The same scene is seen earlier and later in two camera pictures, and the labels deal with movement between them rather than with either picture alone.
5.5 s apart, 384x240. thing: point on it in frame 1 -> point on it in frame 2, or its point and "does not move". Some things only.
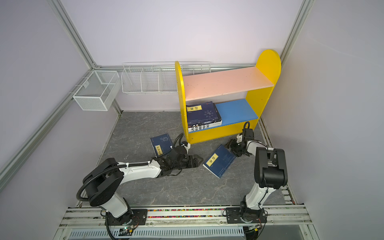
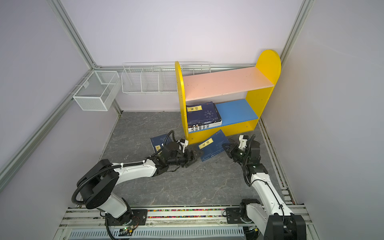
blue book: x=219 y=160 -> x=213 y=145
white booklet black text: x=196 y=127 does not move
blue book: x=202 y=113 does not move
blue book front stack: x=198 y=121 does not move
